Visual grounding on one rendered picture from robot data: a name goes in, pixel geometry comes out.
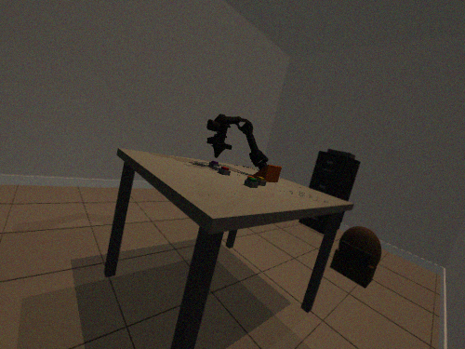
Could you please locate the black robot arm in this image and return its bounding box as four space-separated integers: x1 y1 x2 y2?
206 114 269 170

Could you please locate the yellow button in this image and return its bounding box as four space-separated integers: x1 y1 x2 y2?
256 177 266 186

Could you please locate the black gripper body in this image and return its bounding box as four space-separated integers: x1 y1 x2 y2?
213 132 232 150

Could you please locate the red button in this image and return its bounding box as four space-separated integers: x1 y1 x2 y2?
219 167 231 176

